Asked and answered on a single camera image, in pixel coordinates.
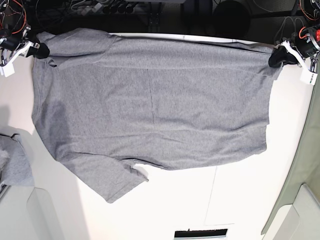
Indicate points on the white floor vent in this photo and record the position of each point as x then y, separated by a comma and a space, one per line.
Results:
202, 232

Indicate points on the grey t-shirt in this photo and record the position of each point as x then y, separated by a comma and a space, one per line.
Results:
104, 103

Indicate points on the grey cloth pile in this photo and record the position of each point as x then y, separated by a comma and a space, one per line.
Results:
15, 166

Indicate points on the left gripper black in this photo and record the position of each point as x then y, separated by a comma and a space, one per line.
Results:
307, 43

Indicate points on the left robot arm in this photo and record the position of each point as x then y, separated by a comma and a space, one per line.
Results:
310, 10

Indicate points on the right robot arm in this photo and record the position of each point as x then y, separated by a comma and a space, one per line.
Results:
13, 13

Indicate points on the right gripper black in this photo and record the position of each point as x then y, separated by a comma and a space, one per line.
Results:
13, 41

